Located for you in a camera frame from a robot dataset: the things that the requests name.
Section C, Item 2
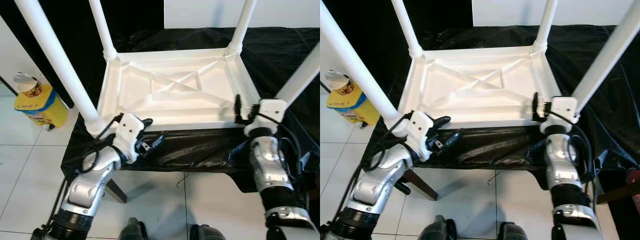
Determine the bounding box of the brown wooden table leg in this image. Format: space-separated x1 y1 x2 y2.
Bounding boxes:
402 169 439 202
105 177 128 203
597 182 640 203

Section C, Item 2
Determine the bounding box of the black plastic cover sheet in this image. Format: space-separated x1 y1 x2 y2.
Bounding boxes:
61 26 321 193
361 24 640 191

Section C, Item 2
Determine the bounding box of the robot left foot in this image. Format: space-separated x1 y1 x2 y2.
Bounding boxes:
417 215 458 240
118 217 148 240

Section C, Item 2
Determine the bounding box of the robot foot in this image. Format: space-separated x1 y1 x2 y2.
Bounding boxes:
189 224 226 240
417 215 458 240
497 221 531 240
118 217 148 240

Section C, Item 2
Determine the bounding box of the yellow carton box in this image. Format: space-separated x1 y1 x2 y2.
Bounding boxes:
326 82 381 126
14 84 69 128

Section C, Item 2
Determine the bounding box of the printed paper cup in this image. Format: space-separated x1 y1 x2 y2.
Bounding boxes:
14 72 43 97
325 70 357 96

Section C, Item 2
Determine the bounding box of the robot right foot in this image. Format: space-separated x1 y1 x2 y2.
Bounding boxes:
497 221 531 240
189 224 226 240

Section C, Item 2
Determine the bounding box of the pink plastic bag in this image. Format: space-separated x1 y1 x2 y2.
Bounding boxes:
627 167 640 211

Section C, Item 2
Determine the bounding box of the black door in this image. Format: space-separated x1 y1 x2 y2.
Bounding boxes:
0 0 165 108
320 0 473 93

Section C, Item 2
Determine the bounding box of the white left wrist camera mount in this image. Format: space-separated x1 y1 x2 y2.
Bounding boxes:
407 111 435 162
112 113 146 163

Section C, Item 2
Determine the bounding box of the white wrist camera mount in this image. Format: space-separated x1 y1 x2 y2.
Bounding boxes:
112 113 146 163
407 111 435 162
539 96 580 133
244 99 288 136

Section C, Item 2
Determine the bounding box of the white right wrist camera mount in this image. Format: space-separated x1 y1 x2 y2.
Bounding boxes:
244 99 288 136
539 96 580 133

